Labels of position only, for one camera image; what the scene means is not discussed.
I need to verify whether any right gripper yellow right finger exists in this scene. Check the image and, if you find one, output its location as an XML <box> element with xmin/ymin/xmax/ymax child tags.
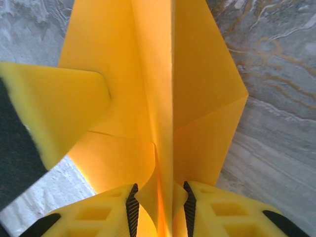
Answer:
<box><xmin>183</xmin><ymin>180</ymin><xmax>314</xmax><ymax>237</ymax></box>

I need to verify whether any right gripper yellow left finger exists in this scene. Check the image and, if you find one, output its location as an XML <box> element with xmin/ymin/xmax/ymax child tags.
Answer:
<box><xmin>22</xmin><ymin>183</ymin><xmax>140</xmax><ymax>237</ymax></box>

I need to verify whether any orange paper sheet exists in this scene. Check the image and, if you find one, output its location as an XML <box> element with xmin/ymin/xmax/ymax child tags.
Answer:
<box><xmin>58</xmin><ymin>0</ymin><xmax>249</xmax><ymax>237</ymax></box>

